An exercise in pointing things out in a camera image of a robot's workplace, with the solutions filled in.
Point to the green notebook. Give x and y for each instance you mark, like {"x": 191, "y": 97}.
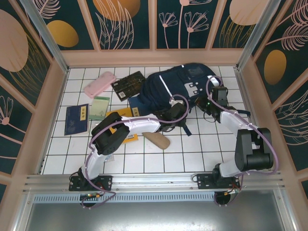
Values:
{"x": 99, "y": 108}

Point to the black paperback book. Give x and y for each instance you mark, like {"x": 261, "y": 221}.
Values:
{"x": 127, "y": 85}

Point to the aluminium side rail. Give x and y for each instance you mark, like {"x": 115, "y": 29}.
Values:
{"x": 264, "y": 166}
{"x": 41, "y": 168}

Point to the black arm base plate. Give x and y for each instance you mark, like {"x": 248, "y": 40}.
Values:
{"x": 204, "y": 181}
{"x": 106, "y": 183}

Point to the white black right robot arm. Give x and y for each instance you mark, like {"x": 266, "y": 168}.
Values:
{"x": 252, "y": 146}

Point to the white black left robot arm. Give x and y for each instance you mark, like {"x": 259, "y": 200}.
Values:
{"x": 139, "y": 124}

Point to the aluminium corner post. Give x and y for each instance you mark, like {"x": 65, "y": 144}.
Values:
{"x": 48, "y": 41}
{"x": 255, "y": 36}

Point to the aluminium mounting rail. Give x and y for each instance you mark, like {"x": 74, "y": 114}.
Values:
{"x": 154, "y": 179}

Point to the brown glasses case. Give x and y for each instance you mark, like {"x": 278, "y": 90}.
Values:
{"x": 157, "y": 140}

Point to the navy blue student backpack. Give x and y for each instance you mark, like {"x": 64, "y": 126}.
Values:
{"x": 173, "y": 81}

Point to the grey metal sheet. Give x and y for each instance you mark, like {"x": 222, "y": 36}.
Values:
{"x": 154, "y": 216}

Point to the pink pencil case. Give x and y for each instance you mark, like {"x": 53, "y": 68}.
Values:
{"x": 99, "y": 84}

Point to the yellow book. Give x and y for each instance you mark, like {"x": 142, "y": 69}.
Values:
{"x": 121, "y": 112}

